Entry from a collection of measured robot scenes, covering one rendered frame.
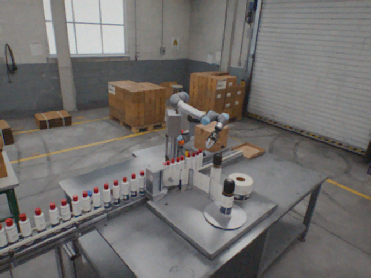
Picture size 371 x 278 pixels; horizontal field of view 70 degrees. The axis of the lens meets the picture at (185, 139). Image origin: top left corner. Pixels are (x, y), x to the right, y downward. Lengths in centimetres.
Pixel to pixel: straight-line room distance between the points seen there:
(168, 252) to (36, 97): 597
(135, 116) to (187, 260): 421
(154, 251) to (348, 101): 507
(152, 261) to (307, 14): 572
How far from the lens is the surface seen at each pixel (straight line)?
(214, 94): 594
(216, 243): 181
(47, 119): 623
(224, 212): 196
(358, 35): 604
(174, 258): 176
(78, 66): 735
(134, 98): 549
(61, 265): 240
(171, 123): 215
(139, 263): 175
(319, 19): 634
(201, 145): 297
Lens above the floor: 213
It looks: 23 degrees down
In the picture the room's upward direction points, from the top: 3 degrees clockwise
